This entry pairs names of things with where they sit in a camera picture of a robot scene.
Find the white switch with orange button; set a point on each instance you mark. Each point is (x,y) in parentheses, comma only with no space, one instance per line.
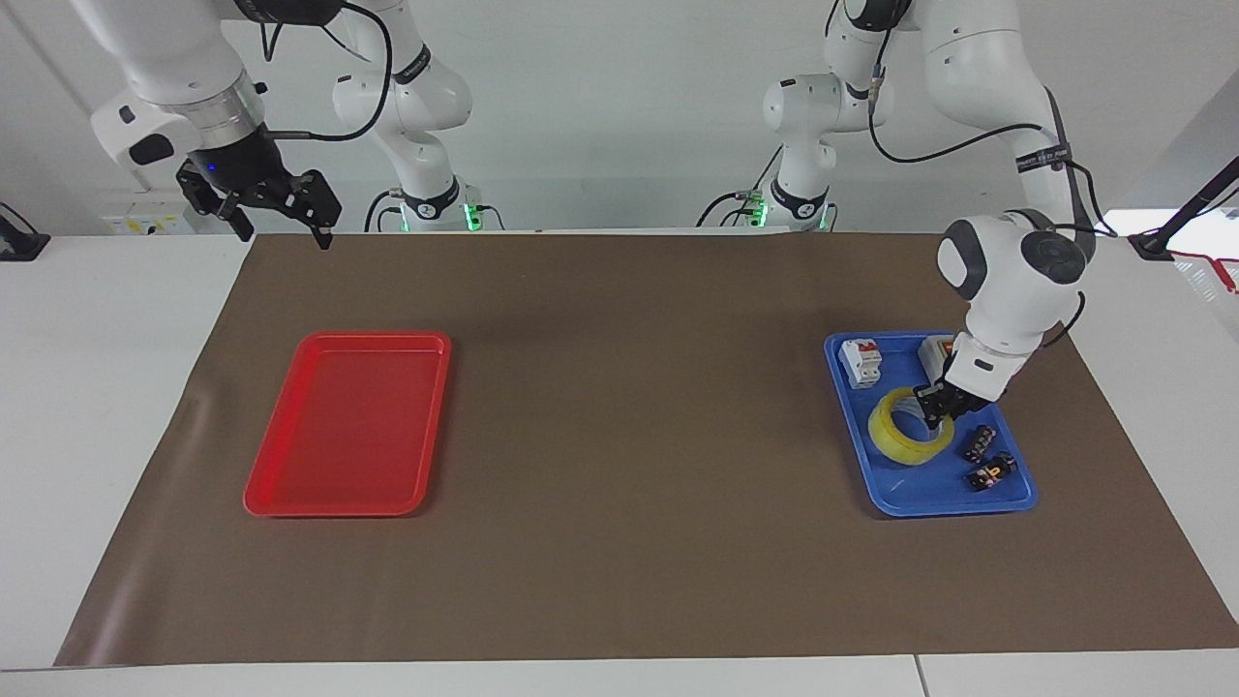
(934,353)

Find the yellow tape roll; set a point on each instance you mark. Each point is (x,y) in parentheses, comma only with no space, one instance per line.
(891,431)

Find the black stand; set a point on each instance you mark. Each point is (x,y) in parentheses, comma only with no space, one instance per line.
(19,242)
(1186,215)

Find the small black electronic part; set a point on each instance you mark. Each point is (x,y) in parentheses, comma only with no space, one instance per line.
(980,442)
(991,472)

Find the blue plastic tray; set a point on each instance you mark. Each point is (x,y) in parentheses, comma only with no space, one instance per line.
(920,489)

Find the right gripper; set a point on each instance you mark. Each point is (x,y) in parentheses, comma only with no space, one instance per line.
(237,160)

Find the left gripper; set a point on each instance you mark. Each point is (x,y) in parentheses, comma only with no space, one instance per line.
(960,395)

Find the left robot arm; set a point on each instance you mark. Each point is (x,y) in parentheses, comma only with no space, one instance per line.
(1007,271)

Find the white circuit breaker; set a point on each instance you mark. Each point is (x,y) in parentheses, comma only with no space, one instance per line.
(860,363)

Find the red plastic tray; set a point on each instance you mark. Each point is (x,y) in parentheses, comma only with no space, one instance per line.
(348,426)

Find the white power socket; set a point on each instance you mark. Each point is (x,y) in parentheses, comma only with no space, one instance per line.
(145,224)

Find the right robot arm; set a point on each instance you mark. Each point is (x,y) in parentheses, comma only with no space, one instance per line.
(184,58)

